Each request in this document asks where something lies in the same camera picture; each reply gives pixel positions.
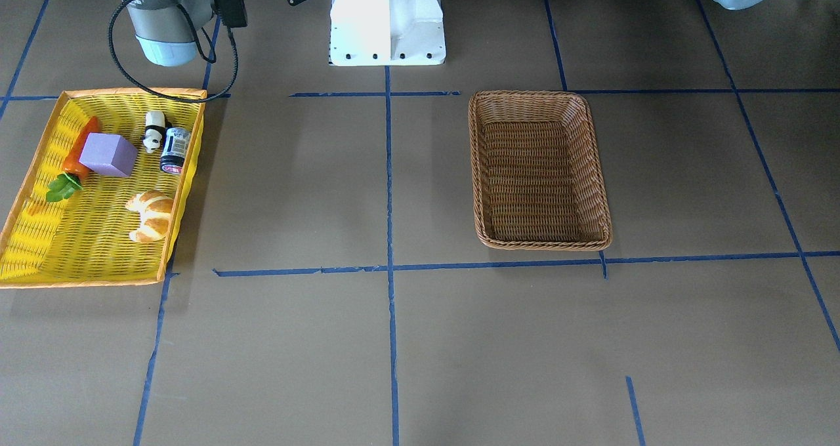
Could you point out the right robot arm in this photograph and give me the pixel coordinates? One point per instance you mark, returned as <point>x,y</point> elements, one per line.
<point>167,29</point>

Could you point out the toy carrot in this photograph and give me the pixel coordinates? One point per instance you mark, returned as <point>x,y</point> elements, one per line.
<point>73,172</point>

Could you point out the small dark jar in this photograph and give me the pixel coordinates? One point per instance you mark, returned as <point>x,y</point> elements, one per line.
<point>173,151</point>

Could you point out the toy croissant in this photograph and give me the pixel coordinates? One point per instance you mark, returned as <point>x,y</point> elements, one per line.
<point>154,210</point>

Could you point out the purple cube block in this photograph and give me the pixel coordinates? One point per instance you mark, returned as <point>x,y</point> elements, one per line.
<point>109,154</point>

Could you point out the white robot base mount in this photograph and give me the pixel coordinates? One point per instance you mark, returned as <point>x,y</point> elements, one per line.
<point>386,33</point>

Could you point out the yellow woven basket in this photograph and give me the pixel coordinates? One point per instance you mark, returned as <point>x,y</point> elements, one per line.
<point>83,241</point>

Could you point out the brown wicker basket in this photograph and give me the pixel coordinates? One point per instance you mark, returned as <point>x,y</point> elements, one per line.
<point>537,181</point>

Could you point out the toy panda figure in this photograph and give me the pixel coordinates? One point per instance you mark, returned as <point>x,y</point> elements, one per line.
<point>156,126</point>

